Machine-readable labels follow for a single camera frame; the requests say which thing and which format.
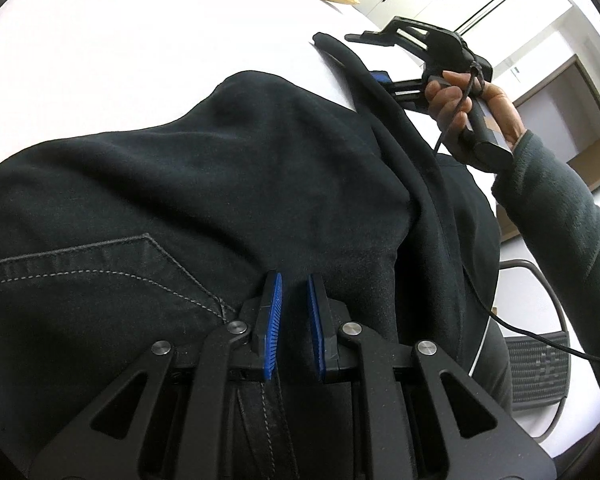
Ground wooden shelf desk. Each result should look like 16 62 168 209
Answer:
494 54 600 244

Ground dark green sleeve forearm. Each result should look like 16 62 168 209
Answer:
492 131 600 358

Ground right hand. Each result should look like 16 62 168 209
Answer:
425 70 527 152

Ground black cable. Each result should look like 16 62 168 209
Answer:
431 62 600 369

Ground white bed mattress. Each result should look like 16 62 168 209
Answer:
0 0 487 196

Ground black denim pants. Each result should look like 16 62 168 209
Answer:
0 35 512 479

